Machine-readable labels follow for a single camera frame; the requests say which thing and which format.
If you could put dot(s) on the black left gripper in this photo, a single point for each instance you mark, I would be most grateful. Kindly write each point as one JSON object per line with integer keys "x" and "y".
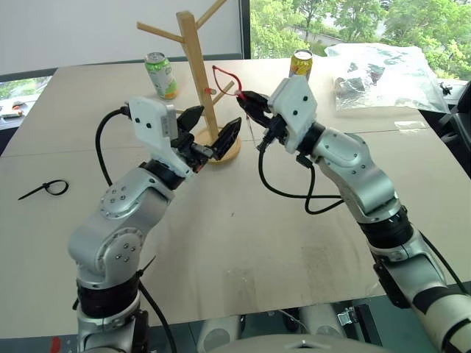
{"x": 189, "y": 147}

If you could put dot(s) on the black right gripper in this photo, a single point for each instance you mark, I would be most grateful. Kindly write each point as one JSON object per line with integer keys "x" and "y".
{"x": 276, "y": 127}

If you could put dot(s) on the red rubber band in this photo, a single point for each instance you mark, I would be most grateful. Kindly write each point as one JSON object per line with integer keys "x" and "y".
{"x": 221, "y": 84}

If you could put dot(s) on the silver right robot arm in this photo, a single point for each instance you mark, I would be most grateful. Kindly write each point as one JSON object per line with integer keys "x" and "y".
{"x": 353, "y": 162}

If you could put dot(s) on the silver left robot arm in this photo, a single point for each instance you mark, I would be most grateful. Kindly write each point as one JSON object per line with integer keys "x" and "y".
{"x": 117, "y": 206}

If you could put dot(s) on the wooden tree stand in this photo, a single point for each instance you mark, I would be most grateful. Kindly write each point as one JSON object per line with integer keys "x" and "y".
{"x": 193, "y": 62}

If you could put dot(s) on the yellow drink can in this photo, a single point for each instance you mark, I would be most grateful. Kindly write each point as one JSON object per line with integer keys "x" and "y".
{"x": 301, "y": 66}

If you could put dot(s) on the green drink can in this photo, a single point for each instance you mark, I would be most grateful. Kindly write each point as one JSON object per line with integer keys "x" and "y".
{"x": 162, "y": 75}

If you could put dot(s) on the large clear plastic bag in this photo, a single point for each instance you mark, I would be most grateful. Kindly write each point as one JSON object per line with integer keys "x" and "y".
{"x": 386, "y": 79}

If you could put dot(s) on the black zip tie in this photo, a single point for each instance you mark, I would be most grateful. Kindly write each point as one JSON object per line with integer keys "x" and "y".
{"x": 55, "y": 187}

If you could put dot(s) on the small white item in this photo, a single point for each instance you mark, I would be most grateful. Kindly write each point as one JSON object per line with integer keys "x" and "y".
{"x": 9, "y": 114}

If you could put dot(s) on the black chair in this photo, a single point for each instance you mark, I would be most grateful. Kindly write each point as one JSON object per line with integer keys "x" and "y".
{"x": 458, "y": 117}

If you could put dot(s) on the silver rounded robot leg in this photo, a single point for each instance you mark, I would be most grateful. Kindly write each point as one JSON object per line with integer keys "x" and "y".
{"x": 322, "y": 320}
{"x": 217, "y": 332}

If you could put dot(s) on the grey rounded robot body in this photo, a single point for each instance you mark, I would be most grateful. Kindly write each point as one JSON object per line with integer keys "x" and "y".
{"x": 294, "y": 345}

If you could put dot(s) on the red item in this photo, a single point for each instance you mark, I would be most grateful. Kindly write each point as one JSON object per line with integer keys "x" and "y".
{"x": 55, "y": 345}

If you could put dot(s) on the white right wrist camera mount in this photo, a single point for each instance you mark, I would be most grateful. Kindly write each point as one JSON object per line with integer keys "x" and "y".
{"x": 298, "y": 103}

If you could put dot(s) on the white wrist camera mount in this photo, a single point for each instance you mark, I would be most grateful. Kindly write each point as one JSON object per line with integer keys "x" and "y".
{"x": 298, "y": 103}
{"x": 151, "y": 121}

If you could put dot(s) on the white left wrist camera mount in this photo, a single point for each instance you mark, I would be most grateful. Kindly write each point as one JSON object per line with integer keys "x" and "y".
{"x": 151, "y": 121}

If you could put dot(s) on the black block with metal bracket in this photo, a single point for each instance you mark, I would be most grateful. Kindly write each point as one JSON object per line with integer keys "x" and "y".
{"x": 364, "y": 323}

